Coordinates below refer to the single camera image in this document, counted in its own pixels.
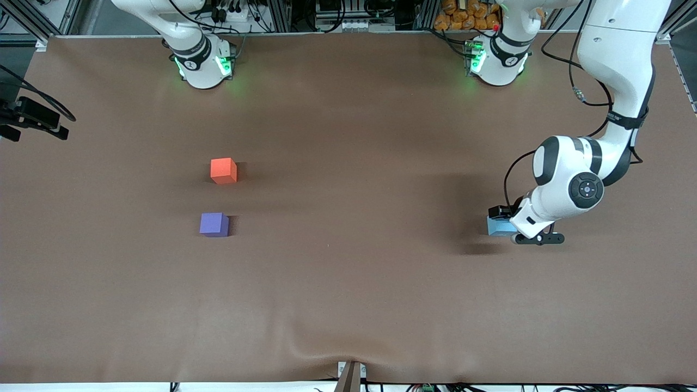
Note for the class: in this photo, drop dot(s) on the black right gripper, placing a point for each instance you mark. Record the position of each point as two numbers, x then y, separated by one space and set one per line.
34 116

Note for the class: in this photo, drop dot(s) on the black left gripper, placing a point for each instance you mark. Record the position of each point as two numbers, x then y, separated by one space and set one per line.
500 211

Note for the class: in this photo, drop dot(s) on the light blue foam block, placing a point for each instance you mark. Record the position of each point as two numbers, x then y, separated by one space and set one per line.
498 226

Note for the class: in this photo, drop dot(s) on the purple foam block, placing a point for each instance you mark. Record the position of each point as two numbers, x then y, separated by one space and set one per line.
213 224

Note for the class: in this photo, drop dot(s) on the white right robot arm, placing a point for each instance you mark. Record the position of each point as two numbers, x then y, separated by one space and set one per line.
196 60

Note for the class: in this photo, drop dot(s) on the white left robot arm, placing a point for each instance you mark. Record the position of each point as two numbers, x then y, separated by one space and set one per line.
615 60

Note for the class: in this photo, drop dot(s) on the orange foam block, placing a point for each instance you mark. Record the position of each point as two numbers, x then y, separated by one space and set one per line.
223 170

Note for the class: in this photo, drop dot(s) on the white terminal block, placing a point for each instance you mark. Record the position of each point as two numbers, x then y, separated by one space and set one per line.
359 25

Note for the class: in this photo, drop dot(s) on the brown table mat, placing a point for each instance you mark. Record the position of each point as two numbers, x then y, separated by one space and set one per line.
348 283

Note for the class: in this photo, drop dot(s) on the orange mesh bag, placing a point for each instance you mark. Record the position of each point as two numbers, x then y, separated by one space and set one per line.
463 15

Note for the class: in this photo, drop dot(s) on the white power strip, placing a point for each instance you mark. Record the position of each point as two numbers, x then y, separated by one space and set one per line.
239 13

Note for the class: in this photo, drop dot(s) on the aluminium frame post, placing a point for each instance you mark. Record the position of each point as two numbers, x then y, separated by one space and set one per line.
680 22
32 22

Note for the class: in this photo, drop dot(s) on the white bracket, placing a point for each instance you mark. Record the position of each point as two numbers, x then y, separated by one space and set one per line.
363 371

